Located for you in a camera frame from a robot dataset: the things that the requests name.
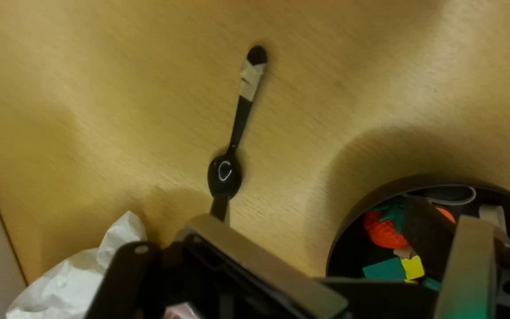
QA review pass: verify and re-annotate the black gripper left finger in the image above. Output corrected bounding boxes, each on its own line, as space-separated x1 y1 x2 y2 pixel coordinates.
182 215 351 319

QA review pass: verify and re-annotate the orange red ring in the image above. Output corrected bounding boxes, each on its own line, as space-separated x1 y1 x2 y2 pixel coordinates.
361 209 411 252

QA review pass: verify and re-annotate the black bowl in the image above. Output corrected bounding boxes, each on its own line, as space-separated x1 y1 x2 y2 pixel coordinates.
326 177 510 291

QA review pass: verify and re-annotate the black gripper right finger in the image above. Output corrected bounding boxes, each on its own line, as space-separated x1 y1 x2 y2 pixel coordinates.
434 216 498 319

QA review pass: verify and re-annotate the teal green block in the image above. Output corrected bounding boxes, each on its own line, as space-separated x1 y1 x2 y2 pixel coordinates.
363 257 406 280

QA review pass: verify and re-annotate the white orange plastic bag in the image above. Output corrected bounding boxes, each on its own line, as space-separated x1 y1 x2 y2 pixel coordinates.
5 211 147 319

